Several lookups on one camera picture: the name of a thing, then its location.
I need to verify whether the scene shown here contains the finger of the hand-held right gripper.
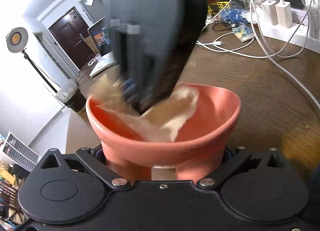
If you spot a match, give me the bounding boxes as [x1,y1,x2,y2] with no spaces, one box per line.
[112,29,138,101]
[132,51,173,116]

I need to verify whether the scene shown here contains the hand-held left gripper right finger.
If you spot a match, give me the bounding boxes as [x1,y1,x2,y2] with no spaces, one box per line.
[196,146,287,190]

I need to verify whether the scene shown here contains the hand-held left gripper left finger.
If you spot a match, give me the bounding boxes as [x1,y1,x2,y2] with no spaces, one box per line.
[37,146,130,189]

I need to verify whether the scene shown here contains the beige cleaning cloth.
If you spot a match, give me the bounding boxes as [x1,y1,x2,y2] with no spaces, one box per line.
[96,74,200,143]

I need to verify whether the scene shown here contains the orange footed bowl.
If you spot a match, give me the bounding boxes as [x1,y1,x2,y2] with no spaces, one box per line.
[85,83,242,182]

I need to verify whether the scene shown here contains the silver laptop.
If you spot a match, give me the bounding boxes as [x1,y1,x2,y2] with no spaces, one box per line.
[87,16,117,77]

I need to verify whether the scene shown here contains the dark brown door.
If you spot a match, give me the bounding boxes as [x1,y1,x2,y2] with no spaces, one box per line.
[49,7,95,71]

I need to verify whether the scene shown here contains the glass of dark drink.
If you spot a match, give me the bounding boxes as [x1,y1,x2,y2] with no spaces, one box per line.
[55,81,87,114]

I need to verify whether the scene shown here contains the yellow and black package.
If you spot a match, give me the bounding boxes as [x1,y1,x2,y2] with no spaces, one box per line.
[207,0,235,15]

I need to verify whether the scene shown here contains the white drawer cabinet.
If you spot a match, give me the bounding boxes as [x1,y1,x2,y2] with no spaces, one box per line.
[0,131,40,171]

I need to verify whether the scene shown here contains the blue plastic bag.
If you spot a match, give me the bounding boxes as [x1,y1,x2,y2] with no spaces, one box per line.
[219,7,250,25]

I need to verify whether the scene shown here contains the dark wooden chair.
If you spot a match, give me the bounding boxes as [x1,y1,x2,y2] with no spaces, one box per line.
[0,178,20,211]

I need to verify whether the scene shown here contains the blue and yellow packet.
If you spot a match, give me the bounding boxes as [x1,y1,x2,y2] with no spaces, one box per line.
[232,25,255,42]

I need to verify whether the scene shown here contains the studio light on black stand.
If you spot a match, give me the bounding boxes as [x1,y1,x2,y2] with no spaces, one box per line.
[6,27,60,94]

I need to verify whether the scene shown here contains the white power adapter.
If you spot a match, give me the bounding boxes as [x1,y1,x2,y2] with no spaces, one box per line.
[260,0,278,25]
[275,1,293,27]

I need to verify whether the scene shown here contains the black power adapter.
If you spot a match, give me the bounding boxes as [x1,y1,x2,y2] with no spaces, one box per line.
[285,0,306,9]

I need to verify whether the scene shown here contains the white power strip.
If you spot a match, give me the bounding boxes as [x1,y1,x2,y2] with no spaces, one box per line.
[244,0,320,54]

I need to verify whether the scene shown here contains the white charging cable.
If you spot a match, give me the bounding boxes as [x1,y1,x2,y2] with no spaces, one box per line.
[196,32,255,59]

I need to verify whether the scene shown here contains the long white cable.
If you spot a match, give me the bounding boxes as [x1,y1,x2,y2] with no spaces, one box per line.
[250,0,320,110]

